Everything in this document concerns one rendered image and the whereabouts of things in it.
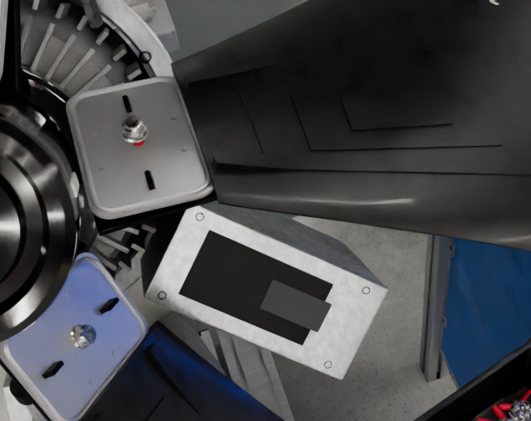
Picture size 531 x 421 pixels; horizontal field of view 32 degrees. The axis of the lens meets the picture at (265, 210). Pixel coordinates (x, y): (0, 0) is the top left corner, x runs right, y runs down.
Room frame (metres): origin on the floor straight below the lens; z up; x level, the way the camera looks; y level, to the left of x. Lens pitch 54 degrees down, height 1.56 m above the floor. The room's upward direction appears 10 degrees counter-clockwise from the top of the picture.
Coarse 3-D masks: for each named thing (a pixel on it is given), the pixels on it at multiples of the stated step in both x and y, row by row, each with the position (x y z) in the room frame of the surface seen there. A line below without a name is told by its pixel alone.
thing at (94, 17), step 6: (84, 0) 0.33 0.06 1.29; (90, 0) 0.33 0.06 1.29; (84, 6) 0.33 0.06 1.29; (90, 6) 0.33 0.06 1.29; (96, 6) 0.33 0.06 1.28; (90, 12) 0.33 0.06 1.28; (96, 12) 0.33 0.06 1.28; (90, 18) 0.33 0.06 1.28; (96, 18) 0.33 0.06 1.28; (90, 24) 0.33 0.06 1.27; (96, 24) 0.33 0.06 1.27
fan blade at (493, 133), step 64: (320, 0) 0.41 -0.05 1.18; (384, 0) 0.40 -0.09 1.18; (448, 0) 0.40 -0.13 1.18; (192, 64) 0.38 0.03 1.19; (256, 64) 0.37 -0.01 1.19; (320, 64) 0.36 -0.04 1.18; (384, 64) 0.36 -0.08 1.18; (448, 64) 0.35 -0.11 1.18; (512, 64) 0.35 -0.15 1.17; (256, 128) 0.32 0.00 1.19; (320, 128) 0.32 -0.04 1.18; (384, 128) 0.32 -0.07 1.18; (448, 128) 0.31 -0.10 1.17; (512, 128) 0.31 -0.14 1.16; (256, 192) 0.29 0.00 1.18; (320, 192) 0.28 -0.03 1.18; (384, 192) 0.28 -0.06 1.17; (448, 192) 0.28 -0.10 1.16; (512, 192) 0.28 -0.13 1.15
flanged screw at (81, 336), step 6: (84, 324) 0.26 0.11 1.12; (72, 330) 0.26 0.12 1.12; (78, 330) 0.26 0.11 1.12; (84, 330) 0.26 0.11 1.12; (90, 330) 0.26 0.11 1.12; (72, 336) 0.26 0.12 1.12; (78, 336) 0.26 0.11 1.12; (84, 336) 0.26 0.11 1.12; (90, 336) 0.26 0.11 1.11; (96, 336) 0.26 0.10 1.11; (72, 342) 0.26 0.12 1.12; (78, 342) 0.26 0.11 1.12; (84, 342) 0.25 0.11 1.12; (90, 342) 0.25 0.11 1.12
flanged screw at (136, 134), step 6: (126, 120) 0.33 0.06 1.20; (132, 120) 0.33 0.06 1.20; (138, 120) 0.33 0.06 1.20; (126, 126) 0.33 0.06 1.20; (132, 126) 0.33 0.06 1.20; (138, 126) 0.33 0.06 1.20; (144, 126) 0.33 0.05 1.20; (126, 132) 0.32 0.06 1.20; (132, 132) 0.32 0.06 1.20; (138, 132) 0.32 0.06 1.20; (144, 132) 0.33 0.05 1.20; (126, 138) 0.33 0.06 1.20; (132, 138) 0.32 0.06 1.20; (138, 138) 0.32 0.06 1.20; (144, 138) 0.32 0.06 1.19; (138, 144) 0.33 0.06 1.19
